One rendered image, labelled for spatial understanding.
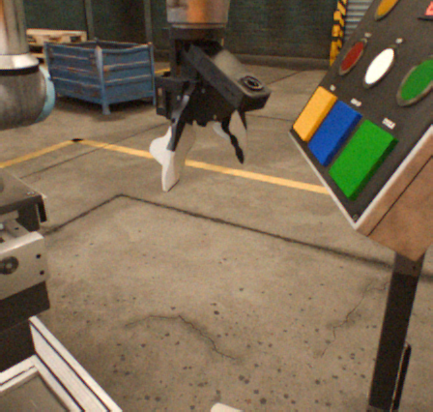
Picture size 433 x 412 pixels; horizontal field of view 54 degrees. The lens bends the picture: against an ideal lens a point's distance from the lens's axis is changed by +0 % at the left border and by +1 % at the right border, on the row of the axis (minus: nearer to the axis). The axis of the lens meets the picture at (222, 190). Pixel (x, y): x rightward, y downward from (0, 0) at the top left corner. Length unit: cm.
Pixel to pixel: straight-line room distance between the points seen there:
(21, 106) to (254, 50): 817
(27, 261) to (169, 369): 88
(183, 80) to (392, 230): 30
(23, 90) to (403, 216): 73
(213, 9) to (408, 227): 32
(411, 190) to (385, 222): 4
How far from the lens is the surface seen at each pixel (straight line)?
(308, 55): 856
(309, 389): 157
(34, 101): 94
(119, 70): 512
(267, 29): 883
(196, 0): 53
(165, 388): 156
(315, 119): 63
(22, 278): 86
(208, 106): 55
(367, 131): 49
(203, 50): 54
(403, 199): 44
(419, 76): 48
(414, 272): 68
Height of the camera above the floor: 116
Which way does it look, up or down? 24 degrees down
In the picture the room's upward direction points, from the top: straight up
